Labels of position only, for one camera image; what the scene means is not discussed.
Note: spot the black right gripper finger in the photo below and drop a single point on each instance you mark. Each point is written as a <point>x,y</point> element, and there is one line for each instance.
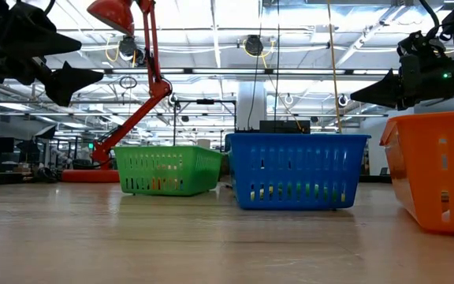
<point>410,84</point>
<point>386,92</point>

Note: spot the orange plastic basket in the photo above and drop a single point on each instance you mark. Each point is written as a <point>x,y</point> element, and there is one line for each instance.
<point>420,130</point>

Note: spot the black metal stand frame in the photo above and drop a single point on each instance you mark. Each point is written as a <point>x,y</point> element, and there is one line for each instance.
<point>205,101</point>

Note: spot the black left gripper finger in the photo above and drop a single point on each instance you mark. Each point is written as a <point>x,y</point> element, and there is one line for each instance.
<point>38,39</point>
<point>67,84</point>

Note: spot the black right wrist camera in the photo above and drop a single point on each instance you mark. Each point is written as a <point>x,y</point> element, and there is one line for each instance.
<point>418,45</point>

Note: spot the red desk lamp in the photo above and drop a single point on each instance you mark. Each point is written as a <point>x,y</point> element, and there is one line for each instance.
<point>158,88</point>

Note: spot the slim green highlighter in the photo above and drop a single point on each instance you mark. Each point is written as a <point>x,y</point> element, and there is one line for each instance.
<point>298,190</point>

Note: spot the blue plastic basket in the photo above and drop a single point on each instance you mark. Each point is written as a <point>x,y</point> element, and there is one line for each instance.
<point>294,143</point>

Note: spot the orange highlighter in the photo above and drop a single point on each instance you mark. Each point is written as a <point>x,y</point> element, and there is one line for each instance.
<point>158,184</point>

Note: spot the green plastic basket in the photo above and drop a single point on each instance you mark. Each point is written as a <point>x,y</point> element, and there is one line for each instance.
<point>168,150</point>

